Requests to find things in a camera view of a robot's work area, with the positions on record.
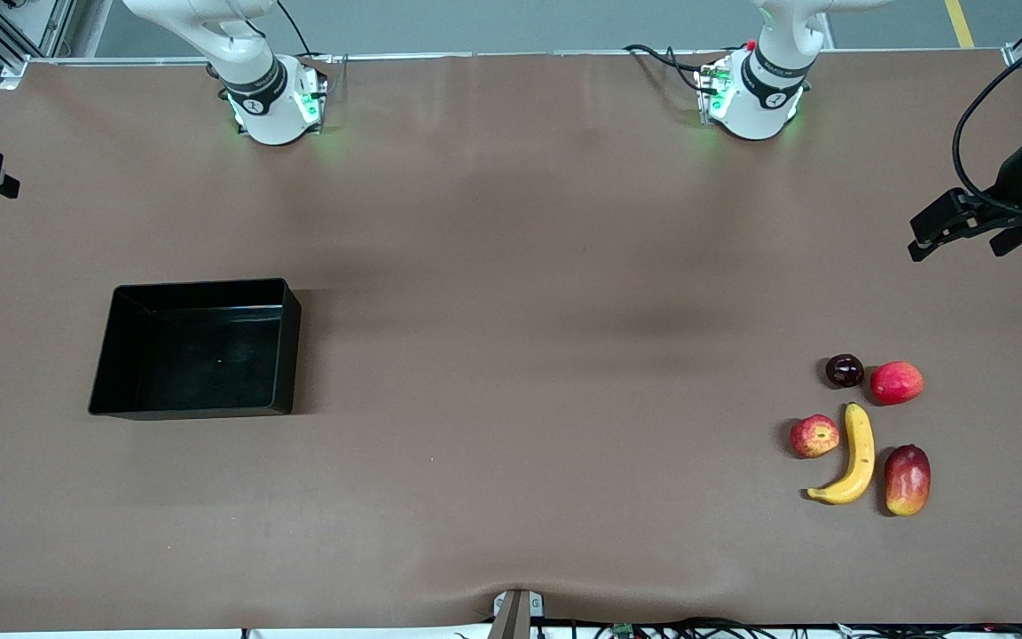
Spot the yellow banana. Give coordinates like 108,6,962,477
806,402,877,506

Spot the black plastic box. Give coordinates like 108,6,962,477
88,278,303,420

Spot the small red yellow apple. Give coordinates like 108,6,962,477
790,414,840,459

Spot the red peach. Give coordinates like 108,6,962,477
869,360,925,406

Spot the dark purple plum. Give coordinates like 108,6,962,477
825,353,865,389

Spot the red yellow mango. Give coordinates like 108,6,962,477
884,444,932,517

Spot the brown table cover mat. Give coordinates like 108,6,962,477
0,49,1022,633

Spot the black right base cable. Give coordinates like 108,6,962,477
276,0,334,67

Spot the black base cable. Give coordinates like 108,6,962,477
625,43,720,94
276,0,334,67

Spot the black left base cable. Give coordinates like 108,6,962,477
625,43,720,94

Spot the aluminium camera post bracket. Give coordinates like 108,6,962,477
489,588,546,639

